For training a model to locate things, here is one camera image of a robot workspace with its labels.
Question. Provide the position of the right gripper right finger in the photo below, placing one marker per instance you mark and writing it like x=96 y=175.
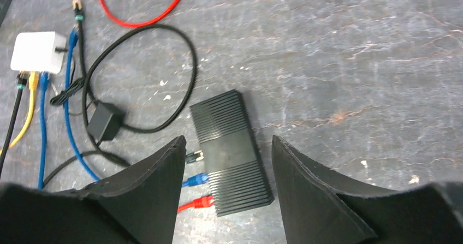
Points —
x=321 y=205

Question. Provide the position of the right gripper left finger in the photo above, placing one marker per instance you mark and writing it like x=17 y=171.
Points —
x=136 y=205

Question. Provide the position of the black power adapter with cord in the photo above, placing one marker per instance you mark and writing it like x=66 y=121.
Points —
x=107 y=119

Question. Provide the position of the white network switch box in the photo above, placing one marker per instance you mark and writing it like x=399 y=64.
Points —
x=38 y=52

